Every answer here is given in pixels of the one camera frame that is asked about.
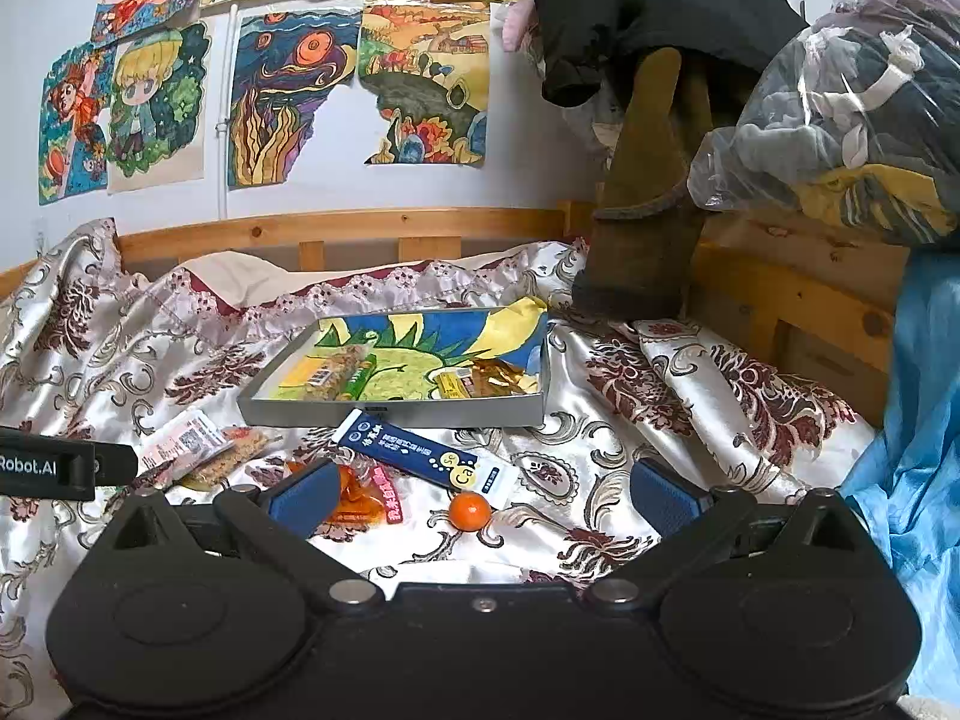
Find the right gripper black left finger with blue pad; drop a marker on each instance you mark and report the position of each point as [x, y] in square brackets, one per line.
[273, 528]

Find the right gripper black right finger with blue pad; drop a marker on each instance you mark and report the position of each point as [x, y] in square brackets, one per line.
[697, 528]

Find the rice stick snack pack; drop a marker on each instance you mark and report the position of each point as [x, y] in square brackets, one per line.
[245, 444]

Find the orange pink candy packet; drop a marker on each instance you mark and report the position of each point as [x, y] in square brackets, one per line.
[363, 500]

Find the green orange snack packet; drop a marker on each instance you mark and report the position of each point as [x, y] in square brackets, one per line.
[359, 378]

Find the small orange fruit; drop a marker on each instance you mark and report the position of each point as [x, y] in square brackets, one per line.
[469, 512]

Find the clear rice cracker snack pack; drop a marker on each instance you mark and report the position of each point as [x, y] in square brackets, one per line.
[332, 373]

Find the yellow seaweed snack packet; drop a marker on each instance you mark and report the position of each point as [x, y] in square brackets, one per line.
[455, 383]

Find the floral satin bed cover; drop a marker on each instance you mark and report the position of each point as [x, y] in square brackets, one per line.
[90, 351]

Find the white pink snack packet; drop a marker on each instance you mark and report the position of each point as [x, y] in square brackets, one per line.
[186, 442]

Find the blue white long box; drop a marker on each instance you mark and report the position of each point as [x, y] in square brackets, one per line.
[457, 470]

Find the blue plastic sheet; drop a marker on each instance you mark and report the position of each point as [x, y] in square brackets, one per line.
[905, 486]

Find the gold foil snack packet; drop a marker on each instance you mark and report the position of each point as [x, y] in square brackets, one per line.
[498, 378]

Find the grey tray with dinosaur drawing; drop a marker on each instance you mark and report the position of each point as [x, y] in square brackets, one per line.
[410, 347]

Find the plastic bag of clothes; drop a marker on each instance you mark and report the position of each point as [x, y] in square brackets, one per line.
[853, 124]

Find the brown hanging coat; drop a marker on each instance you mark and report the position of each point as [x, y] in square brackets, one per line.
[678, 69]

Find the wooden bed frame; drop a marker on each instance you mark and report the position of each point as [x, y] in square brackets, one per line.
[802, 299]

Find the blond child wall drawing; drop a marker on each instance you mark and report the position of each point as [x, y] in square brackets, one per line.
[157, 109]

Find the swirly yellow wall drawing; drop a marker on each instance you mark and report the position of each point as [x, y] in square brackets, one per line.
[286, 65]

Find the green hill wall drawing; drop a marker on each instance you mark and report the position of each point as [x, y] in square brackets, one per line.
[428, 64]

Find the anime girl wall drawing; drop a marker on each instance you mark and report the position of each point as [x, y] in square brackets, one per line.
[74, 115]

